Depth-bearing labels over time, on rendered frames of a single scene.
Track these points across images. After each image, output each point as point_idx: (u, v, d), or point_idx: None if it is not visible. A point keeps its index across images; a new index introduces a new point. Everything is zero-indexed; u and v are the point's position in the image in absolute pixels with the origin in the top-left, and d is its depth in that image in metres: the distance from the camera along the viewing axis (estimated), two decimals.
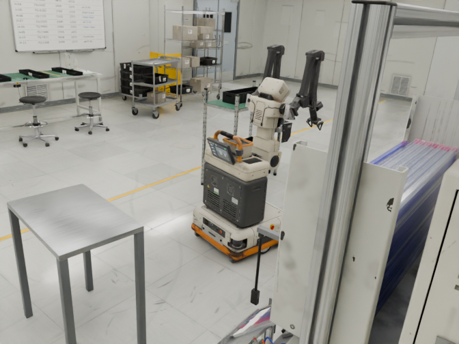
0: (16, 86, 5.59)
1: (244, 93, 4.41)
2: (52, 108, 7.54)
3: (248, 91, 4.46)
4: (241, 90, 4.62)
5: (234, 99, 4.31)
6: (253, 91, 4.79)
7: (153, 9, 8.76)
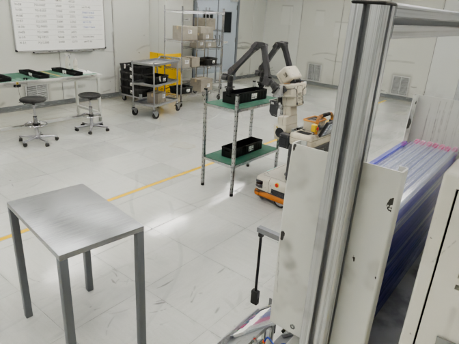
0: (16, 86, 5.59)
1: (244, 93, 4.41)
2: (52, 108, 7.54)
3: (248, 91, 4.46)
4: (241, 90, 4.62)
5: (234, 99, 4.31)
6: (253, 91, 4.79)
7: (153, 9, 8.76)
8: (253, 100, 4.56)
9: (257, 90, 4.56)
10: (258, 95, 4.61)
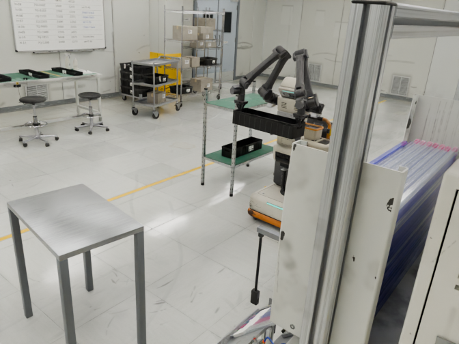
0: (16, 86, 5.59)
1: (287, 119, 3.22)
2: (52, 108, 7.54)
3: (279, 115, 3.25)
4: (258, 119, 3.18)
5: (304, 129, 3.14)
6: (236, 117, 3.32)
7: (153, 9, 8.76)
8: None
9: (264, 111, 3.34)
10: None
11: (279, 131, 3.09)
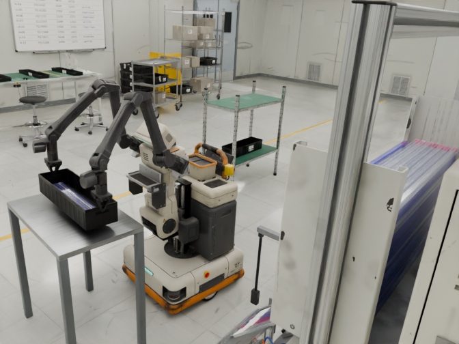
0: (16, 86, 5.59)
1: None
2: (52, 108, 7.54)
3: (94, 186, 2.23)
4: (57, 192, 2.17)
5: (117, 212, 2.10)
6: (42, 184, 2.32)
7: (153, 9, 8.76)
8: (87, 198, 2.33)
9: None
10: (80, 186, 2.37)
11: (74, 215, 2.06)
